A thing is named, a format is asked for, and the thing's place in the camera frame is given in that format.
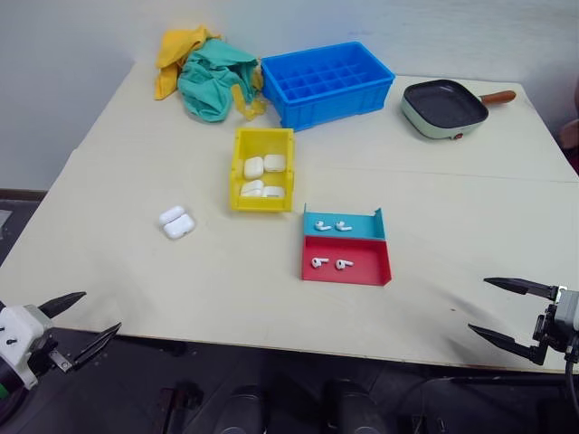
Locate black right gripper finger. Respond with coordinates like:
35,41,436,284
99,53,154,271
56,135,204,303
483,277,560,300
468,323,546,366

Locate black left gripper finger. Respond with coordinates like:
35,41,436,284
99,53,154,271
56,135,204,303
71,322,123,367
38,291,87,320

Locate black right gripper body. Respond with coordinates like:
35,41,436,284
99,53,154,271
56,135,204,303
533,302,579,358

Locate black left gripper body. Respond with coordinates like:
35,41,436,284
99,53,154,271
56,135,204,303
26,335,74,377

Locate yellow plastic bin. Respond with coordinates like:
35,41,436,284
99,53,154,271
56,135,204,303
229,127,297,213

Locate black stand under table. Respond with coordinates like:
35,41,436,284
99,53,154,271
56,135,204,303
156,381,205,434

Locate pink object at edge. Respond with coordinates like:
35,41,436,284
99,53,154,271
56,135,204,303
558,117,579,176

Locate red plastic tray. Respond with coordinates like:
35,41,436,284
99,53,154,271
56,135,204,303
299,234,394,288

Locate dark rounded shape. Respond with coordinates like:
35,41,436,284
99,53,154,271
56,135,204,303
215,383,269,434
321,378,388,434

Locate teal plastic tray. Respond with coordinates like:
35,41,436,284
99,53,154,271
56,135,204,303
301,203,387,241

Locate green electric frying pan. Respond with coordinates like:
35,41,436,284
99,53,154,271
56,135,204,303
399,79,517,142

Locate green crumpled cloth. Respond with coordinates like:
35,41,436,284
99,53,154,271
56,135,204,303
176,37,262,124

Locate blue divided plastic crate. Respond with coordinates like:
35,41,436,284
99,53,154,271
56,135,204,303
260,41,396,133

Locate yellow crumpled cloth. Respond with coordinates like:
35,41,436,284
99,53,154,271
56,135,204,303
154,26,269,124

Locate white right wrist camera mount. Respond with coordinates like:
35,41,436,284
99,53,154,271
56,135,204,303
553,285,579,332

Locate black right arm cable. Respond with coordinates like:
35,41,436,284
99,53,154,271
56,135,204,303
562,343,579,434

